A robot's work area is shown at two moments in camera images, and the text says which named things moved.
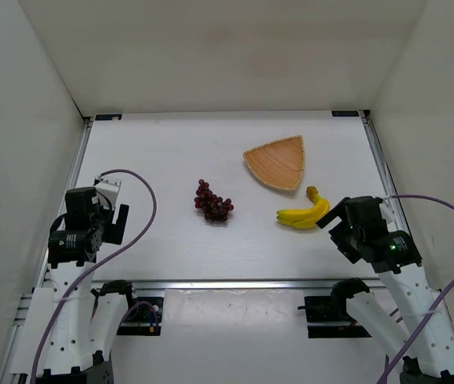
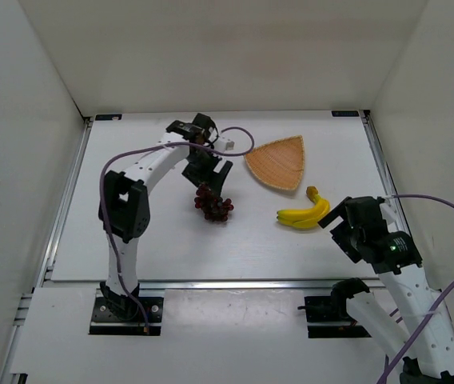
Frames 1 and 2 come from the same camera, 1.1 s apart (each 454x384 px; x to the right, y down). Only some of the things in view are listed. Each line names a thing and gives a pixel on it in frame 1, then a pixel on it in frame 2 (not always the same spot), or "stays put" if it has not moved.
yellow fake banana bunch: [305, 218] stays put
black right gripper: [337, 229] stays put
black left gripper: [118, 223] -> [205, 170]
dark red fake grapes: [214, 207] stays put
